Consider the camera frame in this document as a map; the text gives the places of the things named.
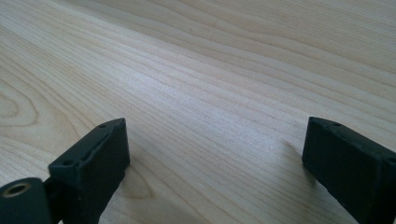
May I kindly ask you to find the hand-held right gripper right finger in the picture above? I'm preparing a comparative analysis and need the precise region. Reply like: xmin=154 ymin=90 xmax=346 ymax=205
xmin=301 ymin=116 xmax=396 ymax=224

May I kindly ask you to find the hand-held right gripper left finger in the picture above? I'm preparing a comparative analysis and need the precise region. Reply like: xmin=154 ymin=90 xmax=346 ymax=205
xmin=44 ymin=118 xmax=131 ymax=224

